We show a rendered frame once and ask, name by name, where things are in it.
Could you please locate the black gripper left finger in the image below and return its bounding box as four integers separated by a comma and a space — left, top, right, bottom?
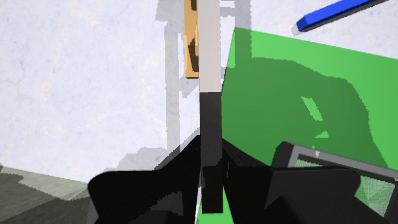
87, 135, 201, 224

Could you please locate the blue rectangular bar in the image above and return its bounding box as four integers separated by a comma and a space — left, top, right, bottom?
296, 0, 376, 31

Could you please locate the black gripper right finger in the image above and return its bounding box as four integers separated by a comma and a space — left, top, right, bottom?
222, 138, 362, 224

